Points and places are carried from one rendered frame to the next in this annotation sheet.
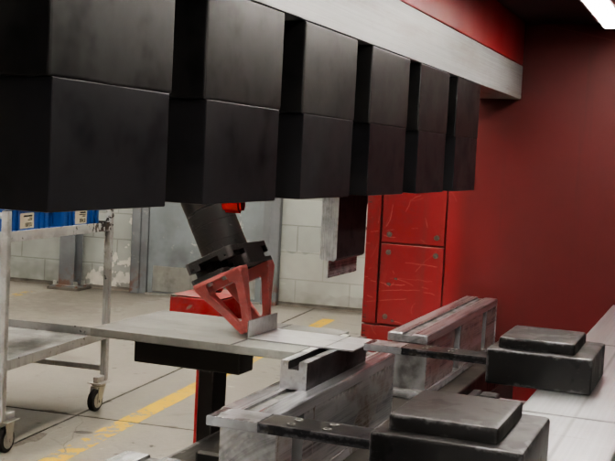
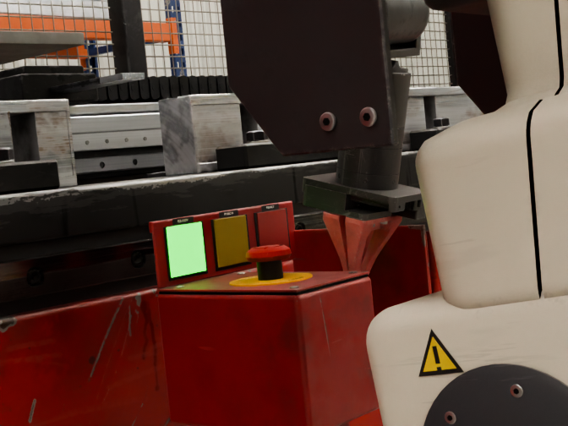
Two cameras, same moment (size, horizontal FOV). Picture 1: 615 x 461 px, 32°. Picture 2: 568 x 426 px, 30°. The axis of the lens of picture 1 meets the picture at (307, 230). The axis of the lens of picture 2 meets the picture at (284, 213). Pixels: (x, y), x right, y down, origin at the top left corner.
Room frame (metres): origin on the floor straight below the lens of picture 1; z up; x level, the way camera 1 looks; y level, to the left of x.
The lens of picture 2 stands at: (2.01, 0.71, 0.88)
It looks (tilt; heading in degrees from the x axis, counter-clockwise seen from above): 3 degrees down; 202
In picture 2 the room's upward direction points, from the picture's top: 6 degrees counter-clockwise
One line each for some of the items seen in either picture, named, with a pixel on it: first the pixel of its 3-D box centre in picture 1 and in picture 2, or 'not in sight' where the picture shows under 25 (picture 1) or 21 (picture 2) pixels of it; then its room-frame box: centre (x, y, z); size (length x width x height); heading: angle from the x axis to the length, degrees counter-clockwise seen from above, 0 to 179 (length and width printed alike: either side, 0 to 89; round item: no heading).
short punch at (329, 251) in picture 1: (343, 233); not in sight; (1.25, -0.04, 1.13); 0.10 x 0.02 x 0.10; 159
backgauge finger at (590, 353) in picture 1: (479, 348); not in sight; (1.20, -0.20, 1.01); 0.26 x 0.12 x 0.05; 69
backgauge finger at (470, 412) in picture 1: (367, 426); (69, 81); (0.82, -0.05, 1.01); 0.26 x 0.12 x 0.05; 69
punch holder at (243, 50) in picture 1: (199, 100); not in sight; (0.90, 0.09, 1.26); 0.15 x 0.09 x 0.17; 159
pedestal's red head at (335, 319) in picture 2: not in sight; (298, 305); (1.12, 0.36, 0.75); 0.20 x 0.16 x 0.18; 163
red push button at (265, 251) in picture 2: not in sight; (270, 266); (1.17, 0.35, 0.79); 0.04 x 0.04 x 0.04
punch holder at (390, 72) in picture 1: (354, 123); not in sight; (1.28, -0.05, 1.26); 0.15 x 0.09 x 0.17; 159
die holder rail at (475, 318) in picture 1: (447, 341); not in sight; (1.76, -0.24, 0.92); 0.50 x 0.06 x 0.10; 159
